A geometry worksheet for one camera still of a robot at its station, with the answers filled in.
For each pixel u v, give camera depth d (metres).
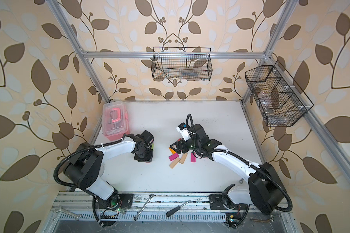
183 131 0.73
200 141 0.63
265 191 0.41
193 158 0.89
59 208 0.73
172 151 0.76
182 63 0.96
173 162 0.88
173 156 0.91
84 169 0.45
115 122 0.94
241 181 0.81
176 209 0.72
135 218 0.70
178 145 0.71
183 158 0.89
